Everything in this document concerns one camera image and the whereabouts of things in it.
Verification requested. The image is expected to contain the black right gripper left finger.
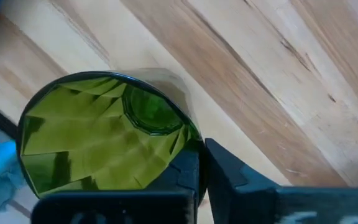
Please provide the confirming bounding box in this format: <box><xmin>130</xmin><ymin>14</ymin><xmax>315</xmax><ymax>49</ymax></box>
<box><xmin>31</xmin><ymin>139</ymin><xmax>206</xmax><ymax>224</ymax></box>

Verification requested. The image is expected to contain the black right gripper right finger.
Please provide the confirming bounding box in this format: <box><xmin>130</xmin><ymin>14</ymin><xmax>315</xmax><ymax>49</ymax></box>
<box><xmin>205</xmin><ymin>138</ymin><xmax>358</xmax><ymax>224</ymax></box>

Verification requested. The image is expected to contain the green faceted glass cup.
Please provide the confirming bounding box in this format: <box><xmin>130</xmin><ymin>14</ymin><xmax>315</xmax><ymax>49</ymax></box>
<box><xmin>16</xmin><ymin>67</ymin><xmax>206</xmax><ymax>206</ymax></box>

